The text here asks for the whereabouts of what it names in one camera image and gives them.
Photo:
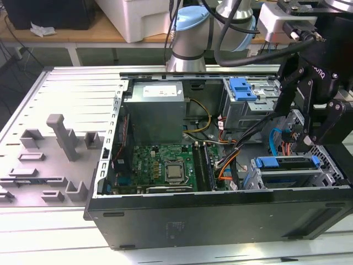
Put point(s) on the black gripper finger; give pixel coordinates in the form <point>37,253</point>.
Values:
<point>331,124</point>
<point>289,71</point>

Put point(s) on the hard disk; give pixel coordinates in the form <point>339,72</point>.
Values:
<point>267,162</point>

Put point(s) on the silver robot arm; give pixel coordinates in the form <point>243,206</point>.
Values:
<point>187,44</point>

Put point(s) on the metal disk bay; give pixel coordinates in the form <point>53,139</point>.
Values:
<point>317,179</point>

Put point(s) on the blue drive latch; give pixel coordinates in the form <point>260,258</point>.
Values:
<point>242,91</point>

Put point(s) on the metal optical drive cage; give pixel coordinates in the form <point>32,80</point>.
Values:
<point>248,116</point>

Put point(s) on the installed RAM stick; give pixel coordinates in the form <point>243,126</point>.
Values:
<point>210,171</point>

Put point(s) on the grey power supply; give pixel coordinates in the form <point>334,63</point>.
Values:
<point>154,121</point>

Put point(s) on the black open PC case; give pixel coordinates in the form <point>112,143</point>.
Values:
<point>220,220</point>

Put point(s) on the silver CPU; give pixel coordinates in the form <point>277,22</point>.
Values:
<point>174,171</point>

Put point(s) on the white foam box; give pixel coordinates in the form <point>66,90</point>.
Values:
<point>132,19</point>

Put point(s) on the green motherboard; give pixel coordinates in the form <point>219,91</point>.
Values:
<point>146,157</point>

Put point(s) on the black case fan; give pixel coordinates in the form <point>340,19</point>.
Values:
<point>122,165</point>

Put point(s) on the wooden desk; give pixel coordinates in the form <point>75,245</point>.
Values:
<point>82,33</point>

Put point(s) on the grey parts rack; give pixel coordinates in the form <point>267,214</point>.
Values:
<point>82,165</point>

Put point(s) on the black box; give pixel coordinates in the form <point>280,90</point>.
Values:
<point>49,13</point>

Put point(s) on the crumpled white paper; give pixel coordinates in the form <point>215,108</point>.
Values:
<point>41,30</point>

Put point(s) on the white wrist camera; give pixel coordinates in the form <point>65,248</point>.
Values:
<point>273,22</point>

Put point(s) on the black camera bracket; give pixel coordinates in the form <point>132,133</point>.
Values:
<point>298,9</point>

